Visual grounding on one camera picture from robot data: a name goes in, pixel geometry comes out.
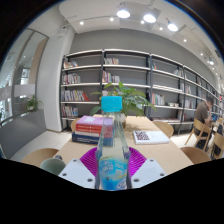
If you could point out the pink hardcover book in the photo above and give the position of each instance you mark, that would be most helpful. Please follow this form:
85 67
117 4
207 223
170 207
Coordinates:
88 120

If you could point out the blue hardcover book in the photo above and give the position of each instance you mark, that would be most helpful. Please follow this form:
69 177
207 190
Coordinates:
83 138

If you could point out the red hardcover book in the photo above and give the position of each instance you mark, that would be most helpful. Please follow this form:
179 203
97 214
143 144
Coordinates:
87 128

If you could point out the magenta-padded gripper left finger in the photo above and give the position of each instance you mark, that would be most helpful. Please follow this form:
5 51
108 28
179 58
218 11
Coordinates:
76 171

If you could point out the person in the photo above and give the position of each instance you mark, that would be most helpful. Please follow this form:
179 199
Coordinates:
201 115

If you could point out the ceiling spot lights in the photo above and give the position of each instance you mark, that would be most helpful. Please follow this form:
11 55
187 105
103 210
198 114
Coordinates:
149 18

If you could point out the green spotted ceramic mug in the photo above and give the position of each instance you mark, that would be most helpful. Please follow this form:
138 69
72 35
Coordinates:
52 165

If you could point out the white flat book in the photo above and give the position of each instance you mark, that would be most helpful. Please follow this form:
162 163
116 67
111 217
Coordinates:
150 137

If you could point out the grey wall shelf unit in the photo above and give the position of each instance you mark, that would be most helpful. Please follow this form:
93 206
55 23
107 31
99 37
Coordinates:
133 70

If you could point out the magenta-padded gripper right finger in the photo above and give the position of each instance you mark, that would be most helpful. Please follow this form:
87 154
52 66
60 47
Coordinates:
146 171

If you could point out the potted plant by window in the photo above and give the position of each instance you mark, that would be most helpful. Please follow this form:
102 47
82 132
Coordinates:
33 103

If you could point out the green potted table plant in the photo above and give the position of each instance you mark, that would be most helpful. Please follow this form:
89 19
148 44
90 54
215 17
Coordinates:
133 98

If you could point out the clear blue-capped water bottle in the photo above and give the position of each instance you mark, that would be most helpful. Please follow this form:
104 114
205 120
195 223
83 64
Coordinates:
112 160

